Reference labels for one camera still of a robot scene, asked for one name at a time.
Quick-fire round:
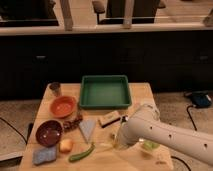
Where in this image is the yellow banana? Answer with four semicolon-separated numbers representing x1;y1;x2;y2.
95;143;114;149

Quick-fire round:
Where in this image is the brown grape bunch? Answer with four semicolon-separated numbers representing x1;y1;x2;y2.
63;115;83;132

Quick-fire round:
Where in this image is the blue floor device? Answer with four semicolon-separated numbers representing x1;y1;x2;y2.
190;93;212;108

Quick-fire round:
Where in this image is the black cable floor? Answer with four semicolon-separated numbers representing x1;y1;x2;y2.
186;104;200;132
0;116;28;145

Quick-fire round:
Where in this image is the green chili pepper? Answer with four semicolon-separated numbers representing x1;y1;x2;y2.
68;143;95;162

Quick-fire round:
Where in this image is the dark maroon bowl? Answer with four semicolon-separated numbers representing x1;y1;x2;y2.
35;120;62;147

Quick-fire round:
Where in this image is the small yellow apple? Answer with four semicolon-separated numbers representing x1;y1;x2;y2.
59;139;73;153

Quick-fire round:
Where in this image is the orange bowl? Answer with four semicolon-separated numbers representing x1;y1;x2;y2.
49;96;77;118

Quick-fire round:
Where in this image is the silver fork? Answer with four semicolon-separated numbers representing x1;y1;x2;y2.
110;134;116;140

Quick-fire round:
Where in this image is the black cable left floor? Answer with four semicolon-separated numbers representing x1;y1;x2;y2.
0;116;28;145

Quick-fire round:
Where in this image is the green cup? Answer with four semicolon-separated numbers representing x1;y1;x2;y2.
142;140;159;152

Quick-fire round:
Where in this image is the white-handled kitchen tool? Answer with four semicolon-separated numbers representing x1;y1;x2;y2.
121;116;128;123

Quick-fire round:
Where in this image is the green plastic tray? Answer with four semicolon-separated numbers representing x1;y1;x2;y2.
79;75;132;110

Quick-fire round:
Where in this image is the grey triangular cloth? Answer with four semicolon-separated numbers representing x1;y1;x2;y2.
79;119;96;143

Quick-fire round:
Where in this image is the black-edged scrub brush block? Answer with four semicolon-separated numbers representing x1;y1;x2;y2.
98;111;120;128

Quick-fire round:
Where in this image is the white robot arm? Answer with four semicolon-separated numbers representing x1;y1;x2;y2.
115;104;213;166

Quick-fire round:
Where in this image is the small dark metal cup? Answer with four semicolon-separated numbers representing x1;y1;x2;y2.
49;82;61;97

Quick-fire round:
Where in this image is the black cable right floor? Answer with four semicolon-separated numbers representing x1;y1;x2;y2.
186;104;200;132

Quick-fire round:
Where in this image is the blue sponge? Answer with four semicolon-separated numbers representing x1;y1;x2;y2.
32;146;57;165

